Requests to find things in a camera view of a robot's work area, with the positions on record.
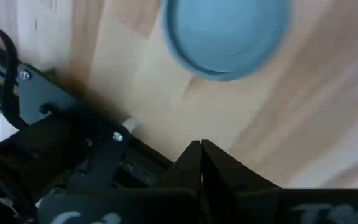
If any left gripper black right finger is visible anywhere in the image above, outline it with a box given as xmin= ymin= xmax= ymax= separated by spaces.
xmin=201 ymin=139 xmax=358 ymax=224

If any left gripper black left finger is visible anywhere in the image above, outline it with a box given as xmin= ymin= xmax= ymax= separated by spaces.
xmin=37 ymin=140 xmax=202 ymax=224

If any orange circle-patterned can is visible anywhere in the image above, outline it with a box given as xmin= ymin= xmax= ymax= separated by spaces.
xmin=162 ymin=0 xmax=291 ymax=82

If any black aluminium table frame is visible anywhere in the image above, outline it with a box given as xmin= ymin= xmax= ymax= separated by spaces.
xmin=0 ymin=34 xmax=175 ymax=189

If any black cable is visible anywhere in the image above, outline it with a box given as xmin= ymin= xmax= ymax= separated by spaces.
xmin=0 ymin=21 xmax=30 ymax=131

